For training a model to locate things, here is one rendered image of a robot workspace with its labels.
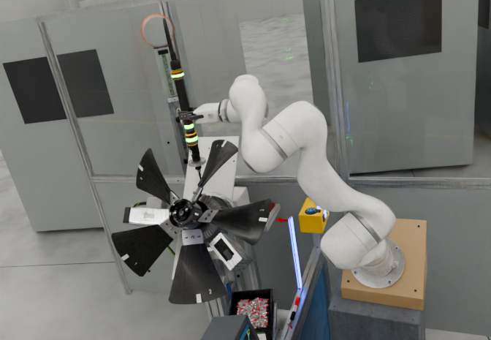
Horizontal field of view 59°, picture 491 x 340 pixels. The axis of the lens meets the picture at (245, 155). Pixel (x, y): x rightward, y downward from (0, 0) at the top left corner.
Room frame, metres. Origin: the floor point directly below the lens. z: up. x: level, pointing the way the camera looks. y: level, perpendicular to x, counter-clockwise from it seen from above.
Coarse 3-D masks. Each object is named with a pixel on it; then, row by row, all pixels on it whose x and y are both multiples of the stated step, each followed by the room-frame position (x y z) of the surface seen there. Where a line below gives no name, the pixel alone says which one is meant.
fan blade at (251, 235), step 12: (252, 204) 1.58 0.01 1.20; (264, 204) 1.55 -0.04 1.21; (216, 216) 1.55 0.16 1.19; (228, 216) 1.53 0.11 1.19; (240, 216) 1.51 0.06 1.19; (252, 216) 1.50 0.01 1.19; (264, 216) 1.48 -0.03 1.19; (228, 228) 1.47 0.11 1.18; (240, 228) 1.45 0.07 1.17; (252, 228) 1.44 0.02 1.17; (252, 240) 1.39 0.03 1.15
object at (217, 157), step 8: (216, 144) 1.80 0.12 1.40; (224, 144) 1.74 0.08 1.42; (232, 144) 1.70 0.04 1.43; (216, 152) 1.75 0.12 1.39; (224, 152) 1.69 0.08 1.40; (232, 152) 1.66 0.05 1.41; (208, 160) 1.78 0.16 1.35; (216, 160) 1.69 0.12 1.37; (224, 160) 1.65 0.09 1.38; (208, 168) 1.70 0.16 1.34; (216, 168) 1.65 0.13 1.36; (208, 176) 1.65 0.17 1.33; (200, 184) 1.65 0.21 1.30
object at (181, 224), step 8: (176, 200) 1.61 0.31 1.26; (184, 200) 1.60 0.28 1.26; (192, 200) 1.70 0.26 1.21; (176, 208) 1.59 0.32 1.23; (184, 208) 1.58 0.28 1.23; (192, 208) 1.56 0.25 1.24; (200, 208) 1.61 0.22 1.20; (208, 208) 1.65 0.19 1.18; (176, 216) 1.57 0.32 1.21; (184, 216) 1.56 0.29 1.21; (192, 216) 1.54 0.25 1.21; (200, 216) 1.59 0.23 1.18; (176, 224) 1.55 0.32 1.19; (184, 224) 1.53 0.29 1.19; (192, 224) 1.55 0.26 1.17; (200, 224) 1.61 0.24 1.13
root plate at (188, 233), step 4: (184, 232) 1.56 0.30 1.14; (188, 232) 1.56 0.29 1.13; (192, 232) 1.57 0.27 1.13; (196, 232) 1.57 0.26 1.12; (200, 232) 1.58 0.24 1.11; (184, 236) 1.54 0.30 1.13; (188, 236) 1.55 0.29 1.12; (196, 236) 1.56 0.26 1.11; (184, 240) 1.53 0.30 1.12; (188, 240) 1.54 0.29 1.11; (192, 240) 1.54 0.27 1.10; (196, 240) 1.55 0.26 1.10; (200, 240) 1.56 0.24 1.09; (184, 244) 1.52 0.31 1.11; (188, 244) 1.52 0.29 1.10
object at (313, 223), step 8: (304, 208) 1.69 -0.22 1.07; (304, 216) 1.64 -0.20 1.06; (312, 216) 1.62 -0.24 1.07; (320, 216) 1.61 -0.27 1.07; (328, 216) 1.73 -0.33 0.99; (304, 224) 1.64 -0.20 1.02; (312, 224) 1.62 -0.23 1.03; (320, 224) 1.61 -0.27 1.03; (304, 232) 1.64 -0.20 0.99; (312, 232) 1.63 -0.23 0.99; (320, 232) 1.61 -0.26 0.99
